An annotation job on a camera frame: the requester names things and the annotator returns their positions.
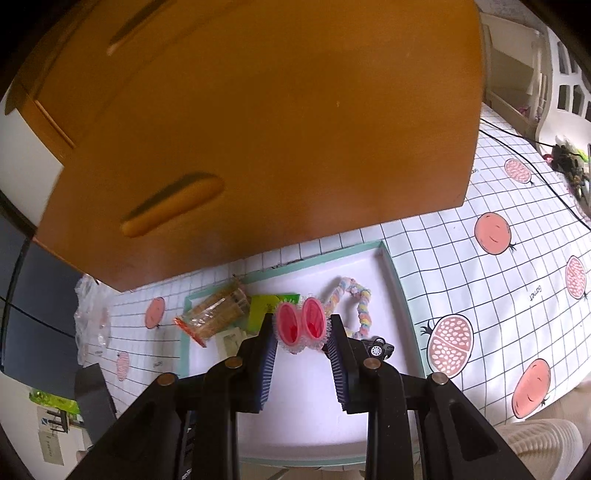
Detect black toy car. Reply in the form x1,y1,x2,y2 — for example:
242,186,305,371
362,336,394,361

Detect cracker packet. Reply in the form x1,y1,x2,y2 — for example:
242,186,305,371
173,281,250,347

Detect pink hair rollers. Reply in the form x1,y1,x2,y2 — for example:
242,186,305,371
273,297,331,355

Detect white tray with teal rim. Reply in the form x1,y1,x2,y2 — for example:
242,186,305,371
177,239,429,468

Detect clear plastic bag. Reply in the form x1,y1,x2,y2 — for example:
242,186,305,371
73,274,115,366

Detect pomegranate print grid mat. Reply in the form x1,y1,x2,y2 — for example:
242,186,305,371
87,107,590,425

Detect lower wooden drawer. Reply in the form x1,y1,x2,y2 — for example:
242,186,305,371
37,1,483,290

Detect wooden nightstand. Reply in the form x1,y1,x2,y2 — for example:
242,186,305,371
5,1,99,161

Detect white shelf rack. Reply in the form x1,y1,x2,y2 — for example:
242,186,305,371
480,12,590,155

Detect black cable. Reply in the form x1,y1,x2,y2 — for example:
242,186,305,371
479,117,591,232

